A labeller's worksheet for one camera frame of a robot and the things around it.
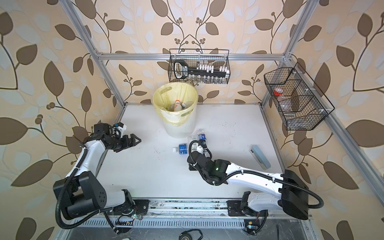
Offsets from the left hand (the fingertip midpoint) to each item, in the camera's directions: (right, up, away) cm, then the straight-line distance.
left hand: (130, 141), depth 84 cm
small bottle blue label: (+29, -5, +5) cm, 30 cm away
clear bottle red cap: (+26, +21, +11) cm, 35 cm away
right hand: (+35, -8, -5) cm, 36 cm away
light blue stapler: (+75, -10, +3) cm, 76 cm away
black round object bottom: (+32, -39, -18) cm, 54 cm away
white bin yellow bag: (+27, +10, 0) cm, 28 cm away
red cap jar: (+83, +27, -3) cm, 87 cm away
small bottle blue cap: (+41, +2, +13) cm, 43 cm away
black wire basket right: (+90, +20, -10) cm, 93 cm away
